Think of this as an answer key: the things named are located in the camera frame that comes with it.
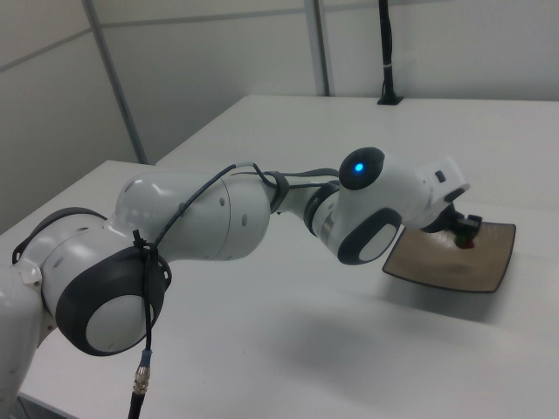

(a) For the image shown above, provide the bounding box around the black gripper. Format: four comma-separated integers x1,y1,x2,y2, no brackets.
419,201,484,240

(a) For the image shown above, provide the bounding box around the square brown ceramic plate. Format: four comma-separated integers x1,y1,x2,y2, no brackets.
382,221,518,295

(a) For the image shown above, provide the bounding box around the black pole with base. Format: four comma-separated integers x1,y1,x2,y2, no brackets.
376,0,405,107

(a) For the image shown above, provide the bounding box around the grey metal wall post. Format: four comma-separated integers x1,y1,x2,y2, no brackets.
303,0,337,98
81,0,151,166

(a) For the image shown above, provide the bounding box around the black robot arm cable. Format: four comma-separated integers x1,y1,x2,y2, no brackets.
126,161,342,419

